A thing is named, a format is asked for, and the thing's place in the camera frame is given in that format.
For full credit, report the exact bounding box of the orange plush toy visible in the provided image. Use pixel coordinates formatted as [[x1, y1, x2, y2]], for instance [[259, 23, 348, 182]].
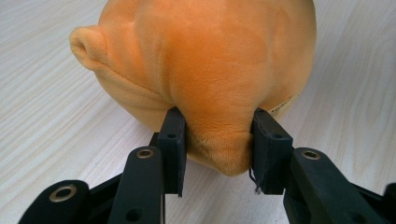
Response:
[[68, 0, 318, 177]]

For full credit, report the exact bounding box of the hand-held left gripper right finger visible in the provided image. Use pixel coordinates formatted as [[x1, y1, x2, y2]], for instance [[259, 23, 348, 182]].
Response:
[[249, 107, 390, 224]]

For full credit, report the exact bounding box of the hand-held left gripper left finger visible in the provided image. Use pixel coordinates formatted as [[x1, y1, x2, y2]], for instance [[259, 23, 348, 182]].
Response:
[[106, 106, 188, 224]]

